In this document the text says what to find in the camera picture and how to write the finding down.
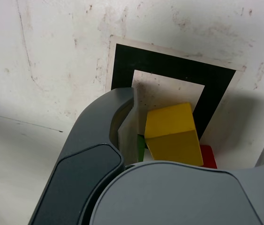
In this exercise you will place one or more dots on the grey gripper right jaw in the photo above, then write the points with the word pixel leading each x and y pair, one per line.
pixel 174 197

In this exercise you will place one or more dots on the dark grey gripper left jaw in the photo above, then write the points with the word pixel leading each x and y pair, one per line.
pixel 87 145

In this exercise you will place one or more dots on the red cube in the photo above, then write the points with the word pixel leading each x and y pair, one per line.
pixel 208 157

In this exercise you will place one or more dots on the green cube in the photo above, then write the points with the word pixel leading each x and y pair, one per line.
pixel 140 147

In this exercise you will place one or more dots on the yellow cube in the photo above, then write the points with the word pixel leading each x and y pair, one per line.
pixel 171 131

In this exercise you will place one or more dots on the black tape square outline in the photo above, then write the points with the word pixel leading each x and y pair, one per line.
pixel 122 65

